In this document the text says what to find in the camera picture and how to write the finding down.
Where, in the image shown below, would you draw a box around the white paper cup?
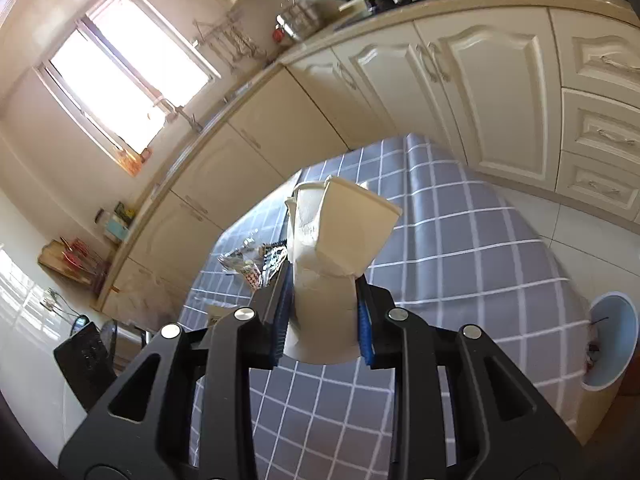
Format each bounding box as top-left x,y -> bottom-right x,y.
285,175 -> 403,363

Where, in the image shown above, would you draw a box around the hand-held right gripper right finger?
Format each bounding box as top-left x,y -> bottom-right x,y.
356,275 -> 586,480

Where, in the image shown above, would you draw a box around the light blue trash bin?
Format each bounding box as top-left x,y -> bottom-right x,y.
580,292 -> 640,391

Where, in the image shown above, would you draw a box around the round table checkered cloth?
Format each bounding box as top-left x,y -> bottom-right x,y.
177,132 -> 593,480

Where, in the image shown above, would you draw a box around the wall power outlet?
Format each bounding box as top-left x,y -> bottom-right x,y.
37,287 -> 66,311

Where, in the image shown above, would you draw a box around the wooden cutting board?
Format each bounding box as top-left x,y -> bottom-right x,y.
39,242 -> 96,286

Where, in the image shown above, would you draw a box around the clear crinkled wrapper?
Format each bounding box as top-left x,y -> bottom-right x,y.
217,240 -> 261,273

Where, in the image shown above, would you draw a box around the cream lower cabinets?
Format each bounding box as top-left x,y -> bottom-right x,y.
97,5 -> 640,321

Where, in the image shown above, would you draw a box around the metal faucet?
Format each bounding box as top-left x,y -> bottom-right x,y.
150,97 -> 203,133

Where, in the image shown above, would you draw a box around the red knife set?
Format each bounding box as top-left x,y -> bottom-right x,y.
60,237 -> 108,281

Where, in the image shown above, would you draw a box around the kitchen window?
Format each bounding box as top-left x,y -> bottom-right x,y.
35,0 -> 221,166

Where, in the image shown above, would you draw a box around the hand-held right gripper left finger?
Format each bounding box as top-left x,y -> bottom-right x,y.
57,260 -> 293,480

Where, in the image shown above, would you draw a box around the black snack wrapper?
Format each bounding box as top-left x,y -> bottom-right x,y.
260,242 -> 288,286

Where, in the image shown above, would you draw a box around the steel steamer pot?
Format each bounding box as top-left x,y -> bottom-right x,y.
276,0 -> 321,41

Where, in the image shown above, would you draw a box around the black pressure cooker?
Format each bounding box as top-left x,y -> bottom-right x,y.
54,315 -> 151,411

